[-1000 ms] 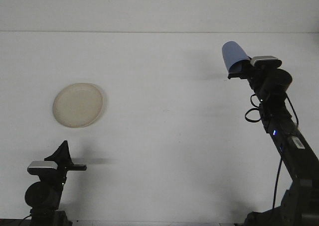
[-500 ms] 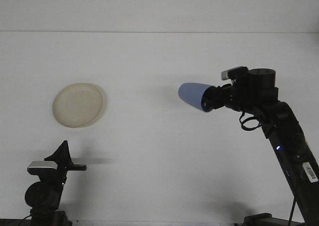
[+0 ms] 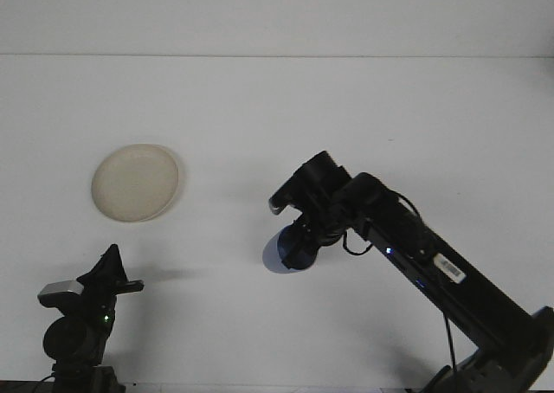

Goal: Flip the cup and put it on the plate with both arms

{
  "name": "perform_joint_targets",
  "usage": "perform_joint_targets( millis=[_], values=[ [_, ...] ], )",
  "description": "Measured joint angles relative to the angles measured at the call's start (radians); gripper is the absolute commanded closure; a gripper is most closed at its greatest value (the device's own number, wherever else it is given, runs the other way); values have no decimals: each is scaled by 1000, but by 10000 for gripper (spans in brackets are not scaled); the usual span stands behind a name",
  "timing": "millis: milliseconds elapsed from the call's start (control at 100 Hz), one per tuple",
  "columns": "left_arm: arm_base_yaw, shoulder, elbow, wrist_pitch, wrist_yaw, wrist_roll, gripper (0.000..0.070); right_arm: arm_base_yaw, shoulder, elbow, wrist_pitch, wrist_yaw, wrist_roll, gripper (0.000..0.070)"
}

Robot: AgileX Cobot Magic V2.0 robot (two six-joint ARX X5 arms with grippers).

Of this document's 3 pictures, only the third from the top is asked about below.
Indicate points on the pale blue cup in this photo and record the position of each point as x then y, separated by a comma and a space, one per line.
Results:
270, 256

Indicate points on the pale round plate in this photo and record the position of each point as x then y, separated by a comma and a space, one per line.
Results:
134, 185

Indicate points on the grey camera box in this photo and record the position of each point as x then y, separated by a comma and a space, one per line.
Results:
277, 206
58, 290

